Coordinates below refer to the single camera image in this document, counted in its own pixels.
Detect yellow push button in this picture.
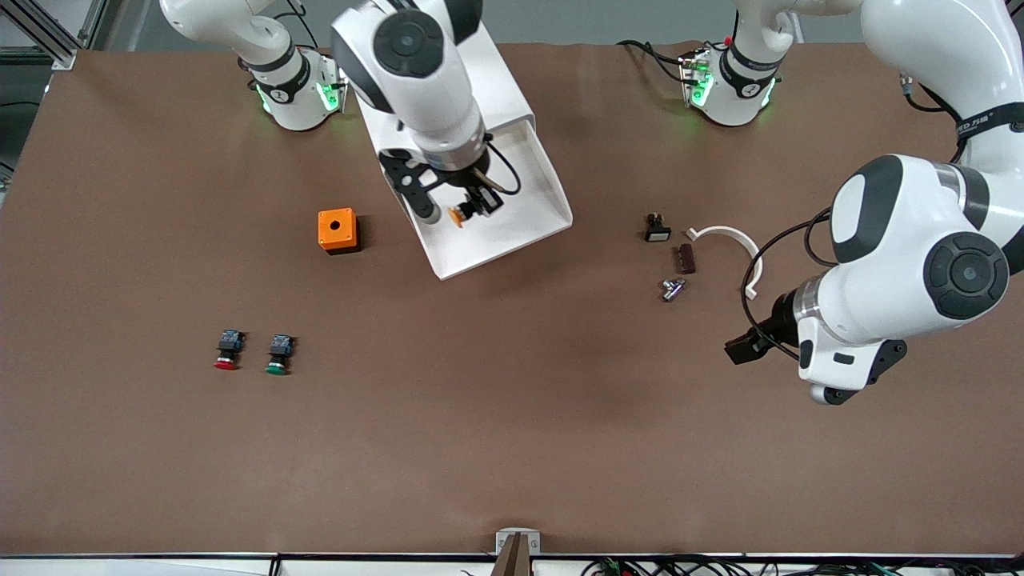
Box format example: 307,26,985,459
448,198,485,230

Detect white plastic drawer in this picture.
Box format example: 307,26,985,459
382,114,574,282

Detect green push button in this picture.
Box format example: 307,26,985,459
265,334,297,376

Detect red push button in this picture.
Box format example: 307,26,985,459
213,329,246,371

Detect orange box with hole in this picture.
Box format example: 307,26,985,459
318,208,361,255

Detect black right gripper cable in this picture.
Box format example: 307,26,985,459
480,132,522,197

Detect white curved plastic bracket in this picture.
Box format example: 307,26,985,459
686,226,764,301

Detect black arm base cable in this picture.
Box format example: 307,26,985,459
616,38,693,85

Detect black cable bundle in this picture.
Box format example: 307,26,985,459
580,554,1024,576

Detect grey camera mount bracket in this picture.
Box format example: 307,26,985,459
490,528,542,576

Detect aluminium frame profile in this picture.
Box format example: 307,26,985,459
0,0,109,71

